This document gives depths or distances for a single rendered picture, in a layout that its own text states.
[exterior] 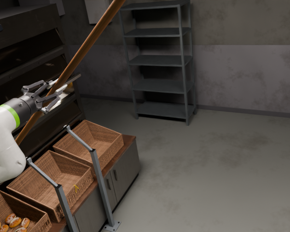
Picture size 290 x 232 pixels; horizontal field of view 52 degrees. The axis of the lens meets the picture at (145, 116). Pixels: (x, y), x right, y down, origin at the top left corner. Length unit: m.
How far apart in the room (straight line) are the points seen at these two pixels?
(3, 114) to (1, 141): 0.09
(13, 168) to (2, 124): 0.14
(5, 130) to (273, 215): 2.76
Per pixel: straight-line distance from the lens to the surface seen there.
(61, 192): 2.41
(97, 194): 2.95
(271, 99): 4.81
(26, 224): 2.71
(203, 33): 4.66
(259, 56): 4.58
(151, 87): 4.69
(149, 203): 3.41
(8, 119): 1.05
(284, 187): 3.63
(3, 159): 1.05
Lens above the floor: 2.38
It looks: 28 degrees down
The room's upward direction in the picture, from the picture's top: 9 degrees counter-clockwise
